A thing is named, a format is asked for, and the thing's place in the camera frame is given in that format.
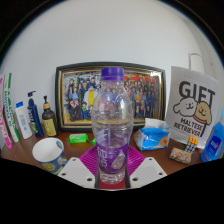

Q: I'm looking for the green and white tube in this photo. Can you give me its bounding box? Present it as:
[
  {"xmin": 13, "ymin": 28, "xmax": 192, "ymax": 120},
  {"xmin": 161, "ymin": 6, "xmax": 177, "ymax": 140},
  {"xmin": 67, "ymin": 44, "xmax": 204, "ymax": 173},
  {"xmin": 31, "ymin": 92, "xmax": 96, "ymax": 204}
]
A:
[{"xmin": 2, "ymin": 72, "xmax": 21, "ymax": 144}]

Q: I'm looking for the white lotion bottle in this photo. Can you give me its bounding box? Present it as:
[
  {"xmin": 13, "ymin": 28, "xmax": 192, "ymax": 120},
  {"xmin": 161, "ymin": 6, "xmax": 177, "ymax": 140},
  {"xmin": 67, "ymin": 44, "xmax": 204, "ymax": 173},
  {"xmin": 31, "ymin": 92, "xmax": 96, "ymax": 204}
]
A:
[{"xmin": 14, "ymin": 101, "xmax": 34, "ymax": 141}]

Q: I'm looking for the dark framed group picture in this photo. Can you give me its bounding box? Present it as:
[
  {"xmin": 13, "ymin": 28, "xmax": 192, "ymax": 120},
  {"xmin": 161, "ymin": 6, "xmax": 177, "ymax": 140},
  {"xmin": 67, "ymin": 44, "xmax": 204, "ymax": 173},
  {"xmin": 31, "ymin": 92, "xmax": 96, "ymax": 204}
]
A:
[{"xmin": 54, "ymin": 61, "xmax": 167, "ymax": 133}]

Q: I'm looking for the blue liquid bottle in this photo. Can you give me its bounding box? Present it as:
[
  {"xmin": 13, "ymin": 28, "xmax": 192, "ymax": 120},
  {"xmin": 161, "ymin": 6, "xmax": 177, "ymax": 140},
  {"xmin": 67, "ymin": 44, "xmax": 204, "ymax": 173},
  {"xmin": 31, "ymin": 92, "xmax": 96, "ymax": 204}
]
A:
[{"xmin": 200, "ymin": 108, "xmax": 224, "ymax": 163}]

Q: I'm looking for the patterned snack packet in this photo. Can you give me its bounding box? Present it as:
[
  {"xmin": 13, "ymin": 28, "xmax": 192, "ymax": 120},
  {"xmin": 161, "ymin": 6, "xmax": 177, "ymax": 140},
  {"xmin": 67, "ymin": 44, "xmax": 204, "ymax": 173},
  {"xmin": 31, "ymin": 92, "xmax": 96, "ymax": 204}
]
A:
[{"xmin": 168, "ymin": 146, "xmax": 193, "ymax": 165}]

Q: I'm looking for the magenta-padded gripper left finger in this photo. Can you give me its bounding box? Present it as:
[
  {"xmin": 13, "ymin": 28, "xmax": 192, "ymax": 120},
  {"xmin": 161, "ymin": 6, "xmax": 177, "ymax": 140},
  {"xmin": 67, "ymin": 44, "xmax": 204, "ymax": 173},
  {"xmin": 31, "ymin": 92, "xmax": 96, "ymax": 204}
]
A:
[{"xmin": 57, "ymin": 145, "xmax": 100, "ymax": 190}]

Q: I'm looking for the blue plastic tissue pack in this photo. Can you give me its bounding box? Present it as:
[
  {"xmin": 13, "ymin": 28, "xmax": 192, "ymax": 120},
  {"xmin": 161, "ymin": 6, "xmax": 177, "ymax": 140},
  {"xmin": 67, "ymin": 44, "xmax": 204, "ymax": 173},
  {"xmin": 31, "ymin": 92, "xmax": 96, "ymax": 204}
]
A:
[{"xmin": 133, "ymin": 117, "xmax": 172, "ymax": 152}]

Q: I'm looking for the colourful puzzle cube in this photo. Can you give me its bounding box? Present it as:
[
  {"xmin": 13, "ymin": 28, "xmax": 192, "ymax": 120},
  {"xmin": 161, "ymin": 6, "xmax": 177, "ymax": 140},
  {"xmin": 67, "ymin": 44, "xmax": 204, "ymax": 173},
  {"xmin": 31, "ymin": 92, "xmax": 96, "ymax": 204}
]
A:
[{"xmin": 184, "ymin": 136, "xmax": 199, "ymax": 155}]

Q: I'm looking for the white gift bag with dogs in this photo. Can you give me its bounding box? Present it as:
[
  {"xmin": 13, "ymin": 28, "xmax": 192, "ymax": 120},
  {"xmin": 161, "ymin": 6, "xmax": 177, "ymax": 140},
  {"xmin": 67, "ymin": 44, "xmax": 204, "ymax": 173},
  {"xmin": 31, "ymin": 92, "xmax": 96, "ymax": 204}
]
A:
[{"xmin": 165, "ymin": 49, "xmax": 220, "ymax": 150}]

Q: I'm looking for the pink and white tube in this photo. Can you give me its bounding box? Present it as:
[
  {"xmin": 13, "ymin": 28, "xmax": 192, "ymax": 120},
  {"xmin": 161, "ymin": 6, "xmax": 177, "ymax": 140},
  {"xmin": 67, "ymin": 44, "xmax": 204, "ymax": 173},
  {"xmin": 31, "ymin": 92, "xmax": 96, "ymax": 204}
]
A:
[{"xmin": 0, "ymin": 76, "xmax": 14, "ymax": 150}]

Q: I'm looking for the green wrapped soap bar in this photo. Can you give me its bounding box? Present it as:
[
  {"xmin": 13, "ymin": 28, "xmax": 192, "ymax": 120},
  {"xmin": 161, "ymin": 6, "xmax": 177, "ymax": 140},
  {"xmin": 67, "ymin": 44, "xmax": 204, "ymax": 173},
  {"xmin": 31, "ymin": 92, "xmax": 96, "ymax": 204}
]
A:
[{"xmin": 68, "ymin": 132, "xmax": 90, "ymax": 145}]

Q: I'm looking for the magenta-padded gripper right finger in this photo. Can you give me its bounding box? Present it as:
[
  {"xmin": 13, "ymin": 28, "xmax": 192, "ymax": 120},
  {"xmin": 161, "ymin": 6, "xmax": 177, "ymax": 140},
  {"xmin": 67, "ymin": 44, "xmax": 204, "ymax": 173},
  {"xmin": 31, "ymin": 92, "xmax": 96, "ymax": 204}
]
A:
[{"xmin": 125, "ymin": 145, "xmax": 168, "ymax": 190}]

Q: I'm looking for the brown pump bottle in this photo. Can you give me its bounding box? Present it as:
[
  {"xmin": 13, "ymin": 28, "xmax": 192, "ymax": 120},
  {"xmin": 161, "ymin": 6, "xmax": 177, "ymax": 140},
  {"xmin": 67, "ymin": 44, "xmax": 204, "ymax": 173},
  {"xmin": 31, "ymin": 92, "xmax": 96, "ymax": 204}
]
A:
[{"xmin": 41, "ymin": 95, "xmax": 59, "ymax": 138}]

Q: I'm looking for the clear purple-capped water bottle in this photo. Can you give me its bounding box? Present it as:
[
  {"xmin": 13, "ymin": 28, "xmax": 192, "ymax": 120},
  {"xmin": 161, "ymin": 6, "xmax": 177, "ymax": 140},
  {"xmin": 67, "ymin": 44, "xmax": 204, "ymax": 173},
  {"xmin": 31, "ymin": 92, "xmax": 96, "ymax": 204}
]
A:
[{"xmin": 91, "ymin": 66, "xmax": 135, "ymax": 186}]

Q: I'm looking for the dark blue pump bottle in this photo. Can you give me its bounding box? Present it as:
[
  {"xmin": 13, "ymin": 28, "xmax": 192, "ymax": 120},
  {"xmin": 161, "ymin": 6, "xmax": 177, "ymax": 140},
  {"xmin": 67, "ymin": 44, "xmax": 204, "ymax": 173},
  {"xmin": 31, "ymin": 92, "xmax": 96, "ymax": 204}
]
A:
[{"xmin": 26, "ymin": 90, "xmax": 45, "ymax": 138}]

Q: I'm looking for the white and blue painted mug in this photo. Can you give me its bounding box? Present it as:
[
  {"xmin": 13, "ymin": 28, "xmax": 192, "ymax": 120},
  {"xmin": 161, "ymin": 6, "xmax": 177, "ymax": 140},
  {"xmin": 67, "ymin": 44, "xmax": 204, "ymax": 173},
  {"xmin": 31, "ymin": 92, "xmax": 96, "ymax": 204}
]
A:
[{"xmin": 31, "ymin": 137, "xmax": 69, "ymax": 175}]

